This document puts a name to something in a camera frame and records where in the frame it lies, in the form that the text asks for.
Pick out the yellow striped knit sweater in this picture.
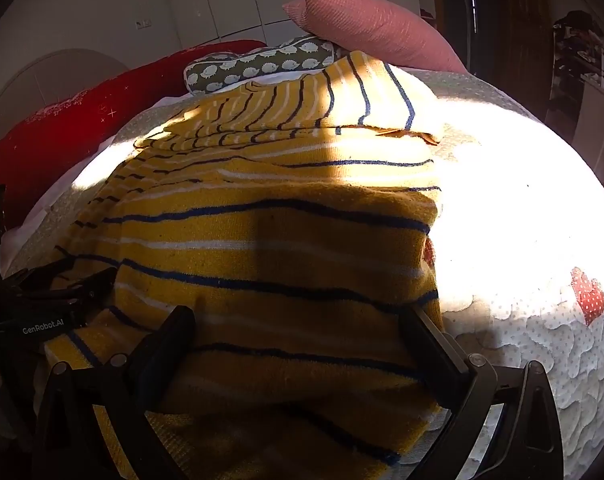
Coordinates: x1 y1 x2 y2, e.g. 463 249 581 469
44 51 445 480

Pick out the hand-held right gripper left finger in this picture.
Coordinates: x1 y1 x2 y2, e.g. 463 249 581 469
34 305 197 480

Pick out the green hedgehog print pillow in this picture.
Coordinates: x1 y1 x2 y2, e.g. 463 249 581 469
183 35 343 96

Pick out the dark wooden door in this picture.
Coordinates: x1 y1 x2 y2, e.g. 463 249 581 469
429 0 555 111

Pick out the quilted dotted bedspread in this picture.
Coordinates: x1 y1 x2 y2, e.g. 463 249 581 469
2 67 604 480

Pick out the red long pillow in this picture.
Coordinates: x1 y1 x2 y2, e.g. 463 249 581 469
0 40 267 231

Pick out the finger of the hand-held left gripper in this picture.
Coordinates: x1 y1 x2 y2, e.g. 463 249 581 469
46 266 118 311
16 259 77 291

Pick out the cluttered shelf rack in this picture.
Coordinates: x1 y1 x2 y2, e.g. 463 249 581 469
549 9 604 153

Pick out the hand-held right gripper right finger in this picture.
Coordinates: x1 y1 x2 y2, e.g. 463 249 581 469
399 305 565 480

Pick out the pink corduroy pillow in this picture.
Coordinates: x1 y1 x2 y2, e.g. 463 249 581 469
282 0 468 73

